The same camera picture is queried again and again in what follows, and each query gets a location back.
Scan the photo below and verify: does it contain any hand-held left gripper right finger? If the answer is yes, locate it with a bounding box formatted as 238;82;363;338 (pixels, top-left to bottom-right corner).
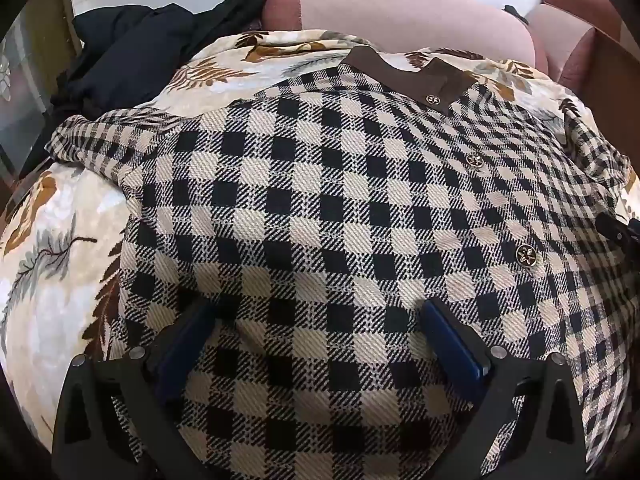
421;299;590;480

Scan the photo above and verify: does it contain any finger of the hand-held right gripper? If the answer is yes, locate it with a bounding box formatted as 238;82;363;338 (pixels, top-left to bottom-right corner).
595;212;640;262

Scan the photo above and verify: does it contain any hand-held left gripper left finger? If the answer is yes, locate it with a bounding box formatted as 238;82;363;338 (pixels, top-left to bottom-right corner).
50;301;219;480

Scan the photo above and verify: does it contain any beige black checked coat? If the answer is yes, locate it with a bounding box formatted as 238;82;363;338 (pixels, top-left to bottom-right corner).
45;45;640;480

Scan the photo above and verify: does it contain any leaf print blanket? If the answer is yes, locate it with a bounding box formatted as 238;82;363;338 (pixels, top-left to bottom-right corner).
0;27;640;461

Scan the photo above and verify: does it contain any brown wooden headboard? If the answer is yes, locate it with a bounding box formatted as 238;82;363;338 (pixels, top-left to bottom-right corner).
574;24;640;166

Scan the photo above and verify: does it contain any pink brown cushion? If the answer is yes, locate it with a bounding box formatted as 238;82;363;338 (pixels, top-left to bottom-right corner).
526;0;622;92

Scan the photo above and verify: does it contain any small black object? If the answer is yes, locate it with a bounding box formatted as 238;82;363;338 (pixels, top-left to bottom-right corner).
502;4;531;26

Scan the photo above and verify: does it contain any black garment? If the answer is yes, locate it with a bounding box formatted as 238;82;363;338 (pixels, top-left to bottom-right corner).
30;0;289;171

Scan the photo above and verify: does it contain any pink bolster pillow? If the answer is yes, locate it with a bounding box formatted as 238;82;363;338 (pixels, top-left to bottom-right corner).
260;0;547;72

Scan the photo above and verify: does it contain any glass window frame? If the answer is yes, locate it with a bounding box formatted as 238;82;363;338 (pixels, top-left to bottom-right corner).
0;0;83;201

